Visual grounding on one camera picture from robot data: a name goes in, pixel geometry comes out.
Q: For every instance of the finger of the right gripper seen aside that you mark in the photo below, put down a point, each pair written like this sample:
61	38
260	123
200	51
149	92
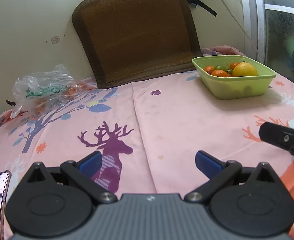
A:
277	135

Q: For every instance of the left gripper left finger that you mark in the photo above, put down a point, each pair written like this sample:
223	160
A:
51	202

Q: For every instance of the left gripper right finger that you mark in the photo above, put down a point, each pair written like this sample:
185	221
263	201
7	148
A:
247	201

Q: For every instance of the large yellow grapefruit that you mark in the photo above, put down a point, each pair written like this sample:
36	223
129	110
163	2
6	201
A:
244	69

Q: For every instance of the green tomato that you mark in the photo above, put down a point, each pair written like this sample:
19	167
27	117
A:
220	67

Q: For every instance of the lone orange tangerine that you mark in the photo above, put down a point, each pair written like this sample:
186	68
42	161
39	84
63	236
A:
209	69

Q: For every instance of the green plastic basin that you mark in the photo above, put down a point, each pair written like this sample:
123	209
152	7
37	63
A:
226	88

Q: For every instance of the clear plastic bag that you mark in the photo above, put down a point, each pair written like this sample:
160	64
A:
38	93

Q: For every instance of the pink deer bedsheet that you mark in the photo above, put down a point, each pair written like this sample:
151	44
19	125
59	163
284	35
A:
149	132

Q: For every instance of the frosted glass door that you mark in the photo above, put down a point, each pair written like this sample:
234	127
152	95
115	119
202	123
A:
269	39

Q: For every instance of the brown seat cushion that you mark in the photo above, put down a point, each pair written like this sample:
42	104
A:
134	40

